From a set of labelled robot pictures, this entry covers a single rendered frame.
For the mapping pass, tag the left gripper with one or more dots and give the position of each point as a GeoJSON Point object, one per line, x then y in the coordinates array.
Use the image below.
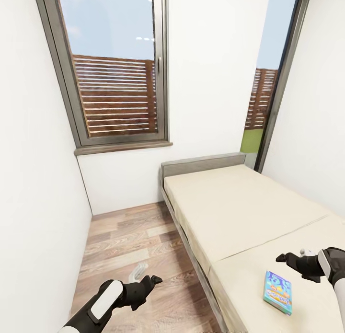
{"type": "Point", "coordinates": [143, 289]}

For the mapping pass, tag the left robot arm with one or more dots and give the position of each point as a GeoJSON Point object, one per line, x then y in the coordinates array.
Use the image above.
{"type": "Point", "coordinates": [96, 313]}

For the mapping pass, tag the door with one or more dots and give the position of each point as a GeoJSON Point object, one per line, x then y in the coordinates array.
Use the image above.
{"type": "Point", "coordinates": [282, 27]}

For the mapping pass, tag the board game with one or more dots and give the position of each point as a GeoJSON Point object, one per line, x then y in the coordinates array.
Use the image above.
{"type": "Point", "coordinates": [277, 291]}

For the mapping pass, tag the fixed window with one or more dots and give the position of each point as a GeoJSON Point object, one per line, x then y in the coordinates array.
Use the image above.
{"type": "Point", "coordinates": [111, 61]}

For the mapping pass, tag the bed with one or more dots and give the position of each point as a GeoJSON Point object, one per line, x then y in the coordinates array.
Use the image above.
{"type": "Point", "coordinates": [234, 222]}

